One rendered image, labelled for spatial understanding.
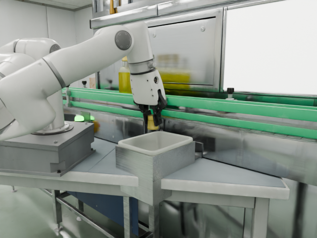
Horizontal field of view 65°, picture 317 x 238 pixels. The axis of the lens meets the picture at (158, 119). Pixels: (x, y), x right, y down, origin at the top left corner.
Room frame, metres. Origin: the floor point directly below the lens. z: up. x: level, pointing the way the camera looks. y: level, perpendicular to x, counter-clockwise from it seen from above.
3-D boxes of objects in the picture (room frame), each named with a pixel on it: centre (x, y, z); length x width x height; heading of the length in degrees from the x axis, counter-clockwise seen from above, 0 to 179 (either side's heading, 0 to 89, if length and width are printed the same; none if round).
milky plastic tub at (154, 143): (0.83, 0.01, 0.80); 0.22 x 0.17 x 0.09; 138
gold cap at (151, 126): (0.78, 0.02, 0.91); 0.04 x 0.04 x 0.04
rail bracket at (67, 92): (1.34, 0.51, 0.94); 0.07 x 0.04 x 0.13; 138
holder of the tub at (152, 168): (0.85, -0.01, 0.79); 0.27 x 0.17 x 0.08; 138
